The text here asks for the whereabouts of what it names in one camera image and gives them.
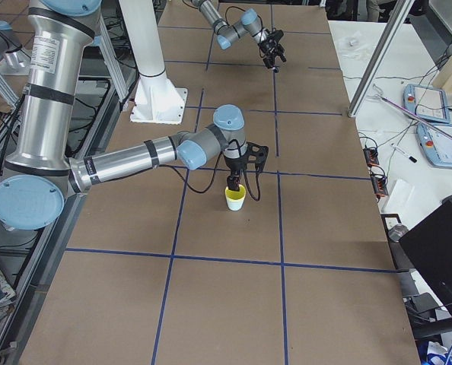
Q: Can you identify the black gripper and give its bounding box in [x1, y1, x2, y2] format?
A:
[224, 157, 248, 192]
[259, 30, 287, 71]

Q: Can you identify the yellow cup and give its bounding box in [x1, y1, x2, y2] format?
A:
[225, 184, 246, 203]

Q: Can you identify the clear plastic bag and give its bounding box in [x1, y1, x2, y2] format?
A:
[335, 30, 374, 61]

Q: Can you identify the metal reacher grabber tool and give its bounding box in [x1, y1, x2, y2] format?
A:
[372, 84, 452, 141]

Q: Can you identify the orange black connector board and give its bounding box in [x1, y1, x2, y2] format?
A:
[363, 147, 389, 201]

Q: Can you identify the far blue teach pendant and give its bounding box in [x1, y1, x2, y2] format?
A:
[403, 84, 450, 123]

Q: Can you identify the blue teach pendant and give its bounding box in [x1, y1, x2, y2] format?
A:
[416, 124, 452, 169]
[403, 84, 450, 123]

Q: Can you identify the near blue teach pendant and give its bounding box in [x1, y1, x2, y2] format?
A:
[416, 124, 452, 169]

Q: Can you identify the black monitor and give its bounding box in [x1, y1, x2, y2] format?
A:
[399, 201, 452, 315]

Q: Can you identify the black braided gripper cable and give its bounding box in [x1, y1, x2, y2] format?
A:
[172, 139, 261, 202]

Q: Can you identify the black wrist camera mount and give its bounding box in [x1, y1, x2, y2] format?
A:
[245, 141, 269, 173]

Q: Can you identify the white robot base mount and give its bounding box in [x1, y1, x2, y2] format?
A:
[120, 1, 188, 125]

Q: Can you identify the aluminium frame post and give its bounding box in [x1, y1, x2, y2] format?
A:
[348, 0, 415, 118]

